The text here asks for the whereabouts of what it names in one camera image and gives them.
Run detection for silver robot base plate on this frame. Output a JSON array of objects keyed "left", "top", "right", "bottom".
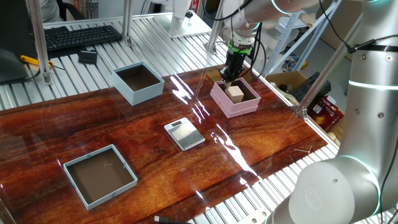
[{"left": 234, "top": 207, "right": 272, "bottom": 224}]

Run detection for black office chair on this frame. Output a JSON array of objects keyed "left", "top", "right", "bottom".
[{"left": 55, "top": 0, "right": 87, "bottom": 22}]

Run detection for small black box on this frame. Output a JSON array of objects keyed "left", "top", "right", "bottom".
[{"left": 78, "top": 49, "right": 98, "bottom": 65}]

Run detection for deep light blue box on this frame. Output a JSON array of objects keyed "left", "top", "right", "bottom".
[{"left": 111, "top": 61, "right": 165, "bottom": 106}]

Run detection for light wooden cube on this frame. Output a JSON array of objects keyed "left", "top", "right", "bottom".
[{"left": 224, "top": 85, "right": 245, "bottom": 104}]

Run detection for black monitor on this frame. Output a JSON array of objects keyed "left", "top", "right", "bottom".
[{"left": 0, "top": 0, "right": 40, "bottom": 85}]

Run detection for silver digital scale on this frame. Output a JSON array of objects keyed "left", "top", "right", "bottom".
[{"left": 164, "top": 117, "right": 206, "bottom": 152}]

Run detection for yellow handled tool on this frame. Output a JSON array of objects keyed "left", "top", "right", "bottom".
[{"left": 20, "top": 55, "right": 66, "bottom": 71}]

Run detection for white shelf frame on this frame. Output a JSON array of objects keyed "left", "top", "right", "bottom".
[{"left": 262, "top": 0, "right": 338, "bottom": 75}]

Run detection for black power strip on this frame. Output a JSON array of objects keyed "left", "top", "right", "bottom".
[{"left": 292, "top": 71, "right": 332, "bottom": 103}]

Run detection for black keyboard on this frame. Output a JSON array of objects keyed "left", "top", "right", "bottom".
[{"left": 43, "top": 24, "right": 123, "bottom": 53}]

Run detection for open cardboard box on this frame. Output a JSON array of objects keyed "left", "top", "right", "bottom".
[{"left": 265, "top": 70, "right": 308, "bottom": 94}]

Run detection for red printed box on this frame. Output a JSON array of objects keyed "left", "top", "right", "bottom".
[{"left": 307, "top": 95, "right": 345, "bottom": 132}]

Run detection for person in light shirt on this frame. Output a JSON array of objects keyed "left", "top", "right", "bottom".
[{"left": 39, "top": 0, "right": 65, "bottom": 23}]

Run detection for shallow light blue box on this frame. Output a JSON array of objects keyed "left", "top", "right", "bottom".
[{"left": 63, "top": 144, "right": 138, "bottom": 212}]

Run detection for pink cardboard box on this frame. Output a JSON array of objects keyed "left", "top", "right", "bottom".
[{"left": 210, "top": 77, "right": 261, "bottom": 119}]

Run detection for black USB cable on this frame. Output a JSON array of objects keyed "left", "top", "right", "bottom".
[{"left": 154, "top": 215, "right": 190, "bottom": 224}]

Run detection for wood grain table mat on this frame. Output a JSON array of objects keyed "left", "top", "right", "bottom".
[{"left": 0, "top": 60, "right": 330, "bottom": 224}]

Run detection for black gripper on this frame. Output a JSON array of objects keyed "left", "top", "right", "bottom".
[{"left": 219, "top": 51, "right": 248, "bottom": 89}]

